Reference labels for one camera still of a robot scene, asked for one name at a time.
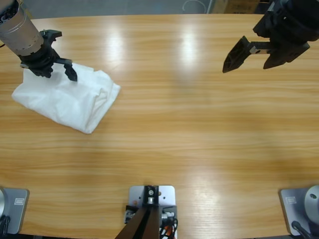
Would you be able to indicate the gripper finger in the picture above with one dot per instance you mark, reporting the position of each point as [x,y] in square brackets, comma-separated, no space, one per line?
[45,72]
[284,56]
[235,57]
[71,73]

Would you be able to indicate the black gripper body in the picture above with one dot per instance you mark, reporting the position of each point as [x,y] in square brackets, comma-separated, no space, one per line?
[40,59]
[289,22]

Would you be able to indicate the white t-shirt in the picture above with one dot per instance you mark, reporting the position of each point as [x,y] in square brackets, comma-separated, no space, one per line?
[67,104]

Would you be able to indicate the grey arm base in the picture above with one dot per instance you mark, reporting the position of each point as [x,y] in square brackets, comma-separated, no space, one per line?
[294,206]
[17,211]

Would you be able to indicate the dark brown box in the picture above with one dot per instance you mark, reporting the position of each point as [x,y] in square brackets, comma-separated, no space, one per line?
[241,6]

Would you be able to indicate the yellow cardboard box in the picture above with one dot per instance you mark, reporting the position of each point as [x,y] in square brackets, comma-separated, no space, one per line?
[221,6]

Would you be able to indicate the white mounting block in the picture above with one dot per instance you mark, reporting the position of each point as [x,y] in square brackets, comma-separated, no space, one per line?
[167,195]

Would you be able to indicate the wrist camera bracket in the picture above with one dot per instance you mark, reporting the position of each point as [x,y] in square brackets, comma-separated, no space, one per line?
[51,36]

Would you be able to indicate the dark brown post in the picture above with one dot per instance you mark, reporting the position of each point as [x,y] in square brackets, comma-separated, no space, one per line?
[149,224]

